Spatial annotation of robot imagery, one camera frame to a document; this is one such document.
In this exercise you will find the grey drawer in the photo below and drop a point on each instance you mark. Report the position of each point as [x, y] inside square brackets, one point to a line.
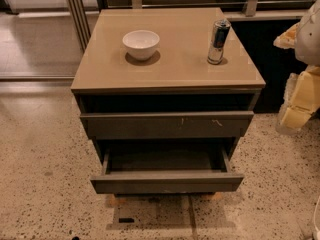
[168, 182]
[166, 125]

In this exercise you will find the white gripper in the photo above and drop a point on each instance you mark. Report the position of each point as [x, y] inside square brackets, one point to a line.
[309, 39]

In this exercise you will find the white ceramic bowl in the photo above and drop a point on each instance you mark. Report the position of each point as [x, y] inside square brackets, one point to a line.
[141, 44]

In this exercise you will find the grey top drawer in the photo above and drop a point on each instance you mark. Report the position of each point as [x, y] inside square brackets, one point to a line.
[166, 125]

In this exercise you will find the small black floor object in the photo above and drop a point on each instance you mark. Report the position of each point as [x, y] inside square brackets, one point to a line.
[126, 220]

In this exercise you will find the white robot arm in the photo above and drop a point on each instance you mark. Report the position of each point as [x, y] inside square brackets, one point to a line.
[307, 42]

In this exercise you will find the silver blue drink can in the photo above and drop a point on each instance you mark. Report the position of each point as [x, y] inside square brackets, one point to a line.
[219, 35]

